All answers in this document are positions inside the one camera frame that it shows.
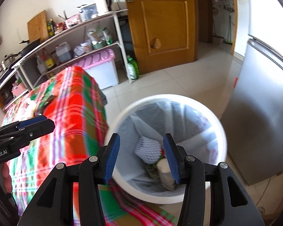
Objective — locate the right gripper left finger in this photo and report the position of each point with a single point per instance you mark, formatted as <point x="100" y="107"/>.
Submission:
<point x="94" y="171"/>

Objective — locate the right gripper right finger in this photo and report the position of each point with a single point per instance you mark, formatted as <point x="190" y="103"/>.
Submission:
<point x="189" y="171"/>

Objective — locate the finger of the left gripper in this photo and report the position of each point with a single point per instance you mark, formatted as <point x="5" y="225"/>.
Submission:
<point x="16" y="126"/>
<point x="25" y="135"/>

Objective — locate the white trash bin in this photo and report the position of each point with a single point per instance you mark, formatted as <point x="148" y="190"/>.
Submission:
<point x="166" y="196"/>

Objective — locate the left hand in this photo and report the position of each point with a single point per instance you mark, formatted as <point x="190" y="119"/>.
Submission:
<point x="5" y="178"/>

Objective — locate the pink basket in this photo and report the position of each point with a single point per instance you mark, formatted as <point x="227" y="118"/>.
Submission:
<point x="18" y="89"/>

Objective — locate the white foam fruit net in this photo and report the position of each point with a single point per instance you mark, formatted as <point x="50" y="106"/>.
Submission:
<point x="148" y="150"/>

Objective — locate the plaid tablecloth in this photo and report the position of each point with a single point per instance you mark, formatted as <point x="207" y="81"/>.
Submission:
<point x="78" y="112"/>

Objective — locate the steel pot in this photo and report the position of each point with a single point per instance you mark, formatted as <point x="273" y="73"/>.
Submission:
<point x="7" y="61"/>

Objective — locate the yellow label oil bottle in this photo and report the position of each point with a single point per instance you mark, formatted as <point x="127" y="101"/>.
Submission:
<point x="48" y="59"/>

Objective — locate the silver refrigerator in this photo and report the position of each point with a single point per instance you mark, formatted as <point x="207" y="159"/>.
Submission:
<point x="253" y="118"/>

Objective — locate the black frying pan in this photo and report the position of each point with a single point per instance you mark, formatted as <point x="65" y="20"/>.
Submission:
<point x="29" y="46"/>

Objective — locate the dark liquid plastic jug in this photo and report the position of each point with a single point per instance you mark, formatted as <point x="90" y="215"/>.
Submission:
<point x="64" y="52"/>

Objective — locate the wooden cutting board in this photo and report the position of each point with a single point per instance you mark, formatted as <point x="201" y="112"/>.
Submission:
<point x="37" y="28"/>

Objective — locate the pink lid storage box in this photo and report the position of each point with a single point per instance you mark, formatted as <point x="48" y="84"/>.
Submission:
<point x="101" y="67"/>

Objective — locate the green bottle on floor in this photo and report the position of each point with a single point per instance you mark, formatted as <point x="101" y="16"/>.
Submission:
<point x="133" y="68"/>

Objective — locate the pink utensil box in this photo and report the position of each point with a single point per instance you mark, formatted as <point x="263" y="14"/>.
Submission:
<point x="72" y="21"/>

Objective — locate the white metal shelf rack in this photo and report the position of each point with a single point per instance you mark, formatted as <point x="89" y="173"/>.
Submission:
<point x="88" y="45"/>

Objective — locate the clear plastic container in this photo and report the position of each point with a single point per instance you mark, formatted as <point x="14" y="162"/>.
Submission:
<point x="88" y="12"/>

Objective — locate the white electric kettle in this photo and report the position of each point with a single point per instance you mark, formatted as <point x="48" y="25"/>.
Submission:
<point x="103" y="6"/>

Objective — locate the wooden door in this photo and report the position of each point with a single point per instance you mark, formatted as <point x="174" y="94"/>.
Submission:
<point x="164" y="32"/>

